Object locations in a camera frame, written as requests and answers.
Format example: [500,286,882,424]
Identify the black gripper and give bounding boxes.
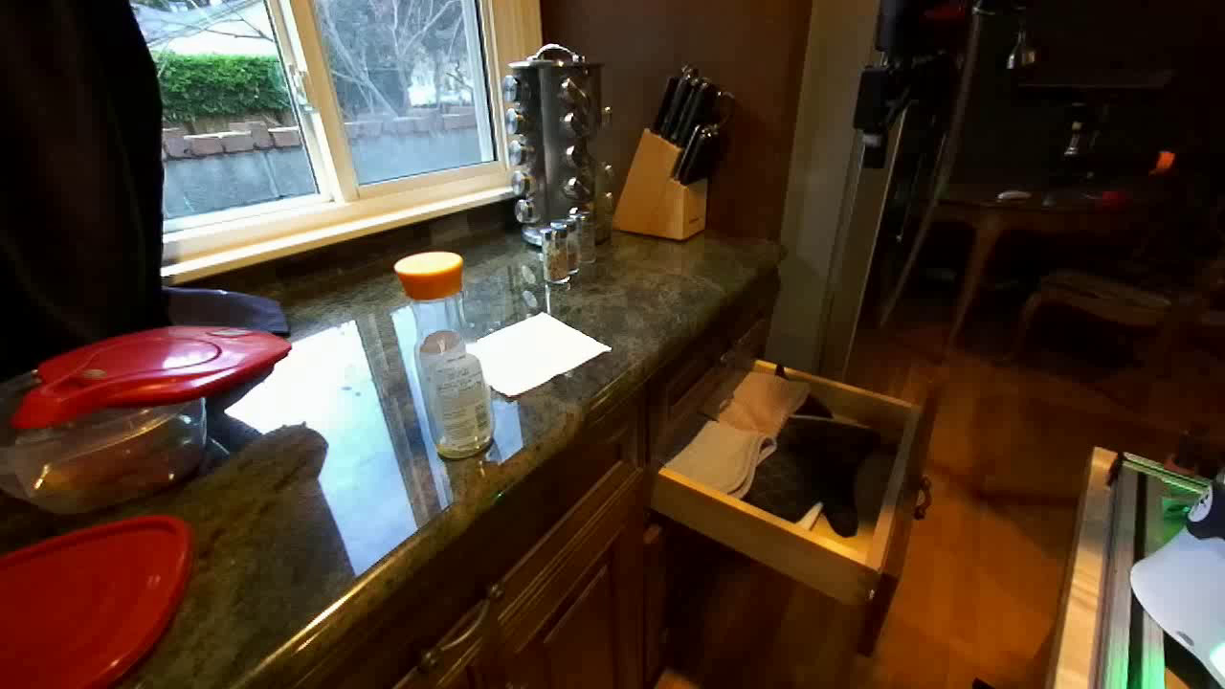
[849,50,918,172]

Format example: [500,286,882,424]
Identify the wooden pull-out drawer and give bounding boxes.
[649,355,933,663]

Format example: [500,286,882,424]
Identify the wooden dining table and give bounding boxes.
[933,175,1190,352]

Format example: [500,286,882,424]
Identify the wooden knife block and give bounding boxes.
[608,126,714,246]

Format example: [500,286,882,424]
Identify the wooden chair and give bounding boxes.
[1012,255,1225,376]

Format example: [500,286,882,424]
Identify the white folded cloth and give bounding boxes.
[715,369,816,444]

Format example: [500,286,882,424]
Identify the steel spice rack carousel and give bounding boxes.
[500,37,622,286]

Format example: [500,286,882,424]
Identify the black quilted oven mitt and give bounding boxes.
[745,393,899,540]

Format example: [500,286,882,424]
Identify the clear jar with orange lid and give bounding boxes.
[392,249,500,464]

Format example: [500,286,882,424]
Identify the aluminium robot cart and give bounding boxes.
[1047,444,1225,689]

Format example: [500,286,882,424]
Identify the dark wooden counter cabinet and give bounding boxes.
[242,273,785,689]

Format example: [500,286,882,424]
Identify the dark curtain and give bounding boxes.
[0,0,173,384]

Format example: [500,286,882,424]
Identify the glass container with red lid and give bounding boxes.
[0,321,294,517]

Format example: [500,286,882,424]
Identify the flat red plastic lid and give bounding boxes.
[0,513,201,689]

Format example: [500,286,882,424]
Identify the black handled knife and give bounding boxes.
[676,79,741,186]
[653,66,702,145]

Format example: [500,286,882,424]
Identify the window with cream frame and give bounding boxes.
[127,0,549,286]

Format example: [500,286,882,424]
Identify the dark metal cabinet handle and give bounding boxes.
[419,592,505,681]

